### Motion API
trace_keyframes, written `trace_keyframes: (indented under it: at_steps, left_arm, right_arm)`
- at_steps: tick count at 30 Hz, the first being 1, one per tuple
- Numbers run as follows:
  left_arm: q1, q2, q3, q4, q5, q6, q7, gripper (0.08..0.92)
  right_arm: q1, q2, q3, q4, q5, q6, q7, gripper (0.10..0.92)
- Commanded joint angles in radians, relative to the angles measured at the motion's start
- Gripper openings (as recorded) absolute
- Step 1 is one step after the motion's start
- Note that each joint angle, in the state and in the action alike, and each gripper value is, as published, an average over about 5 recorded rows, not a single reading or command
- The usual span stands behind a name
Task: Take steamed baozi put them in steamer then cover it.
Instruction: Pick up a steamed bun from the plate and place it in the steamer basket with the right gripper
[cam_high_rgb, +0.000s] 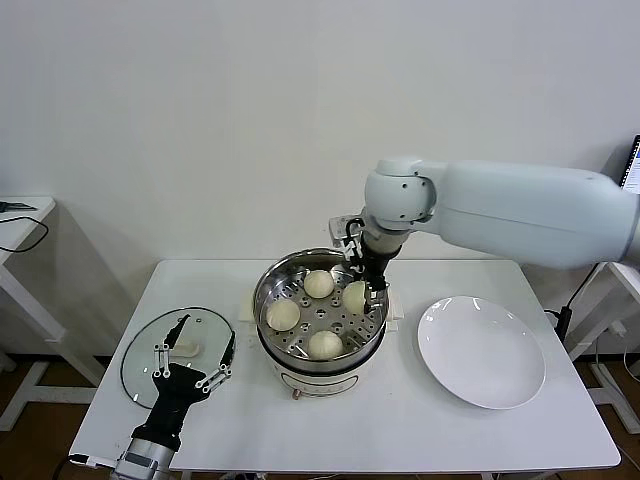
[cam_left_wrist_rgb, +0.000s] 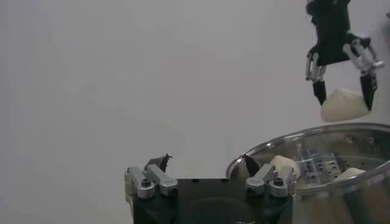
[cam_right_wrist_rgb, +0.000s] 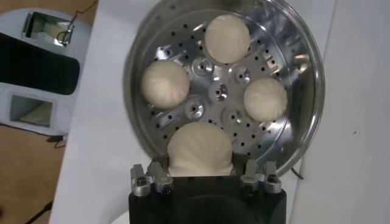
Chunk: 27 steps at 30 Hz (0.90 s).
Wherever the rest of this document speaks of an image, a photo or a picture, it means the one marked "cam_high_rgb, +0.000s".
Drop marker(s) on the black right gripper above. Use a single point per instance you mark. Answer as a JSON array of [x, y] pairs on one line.
[[372, 267]]

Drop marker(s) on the flat black device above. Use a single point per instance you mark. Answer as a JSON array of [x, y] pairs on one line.
[[17, 205]]

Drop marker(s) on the grey open laptop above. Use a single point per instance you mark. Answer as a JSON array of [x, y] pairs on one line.
[[634, 165]]

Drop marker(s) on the white steamed baozi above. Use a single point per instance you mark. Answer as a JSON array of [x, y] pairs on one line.
[[354, 297], [282, 315], [325, 345], [319, 284]]

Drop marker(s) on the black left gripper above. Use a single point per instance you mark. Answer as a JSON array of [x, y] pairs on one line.
[[172, 400]]

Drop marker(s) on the steel steamer basket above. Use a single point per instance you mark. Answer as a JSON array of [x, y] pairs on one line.
[[272, 290]]

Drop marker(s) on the white round plate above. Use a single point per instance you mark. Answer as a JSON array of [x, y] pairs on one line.
[[480, 360]]

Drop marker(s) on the round glass lid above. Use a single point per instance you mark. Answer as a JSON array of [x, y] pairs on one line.
[[135, 360]]

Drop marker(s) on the dark floor object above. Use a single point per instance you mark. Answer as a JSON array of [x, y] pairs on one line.
[[5, 362]]

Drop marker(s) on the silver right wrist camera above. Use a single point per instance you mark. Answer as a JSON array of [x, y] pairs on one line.
[[342, 229]]

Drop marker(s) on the white electric cooker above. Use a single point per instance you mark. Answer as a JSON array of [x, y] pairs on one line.
[[320, 382]]

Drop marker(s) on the white side table with laptop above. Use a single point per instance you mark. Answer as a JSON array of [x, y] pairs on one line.
[[590, 342]]

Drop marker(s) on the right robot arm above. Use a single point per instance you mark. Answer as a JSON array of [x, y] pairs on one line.
[[525, 210]]

